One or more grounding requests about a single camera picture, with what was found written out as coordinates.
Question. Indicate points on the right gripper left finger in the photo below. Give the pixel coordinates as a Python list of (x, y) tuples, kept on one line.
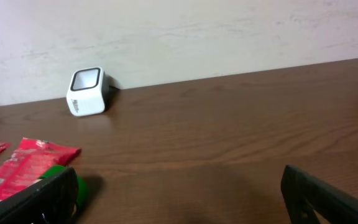
[(49, 200)]

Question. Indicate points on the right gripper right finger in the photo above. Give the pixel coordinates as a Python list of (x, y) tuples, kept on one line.
[(305, 196)]

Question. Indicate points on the green lid white jar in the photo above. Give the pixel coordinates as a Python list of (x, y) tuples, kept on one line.
[(83, 190)]

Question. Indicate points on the orange red snack pouch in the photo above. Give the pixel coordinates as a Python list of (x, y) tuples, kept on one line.
[(29, 162)]

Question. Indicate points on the white barcode scanner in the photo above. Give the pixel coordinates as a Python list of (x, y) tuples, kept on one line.
[(88, 92)]

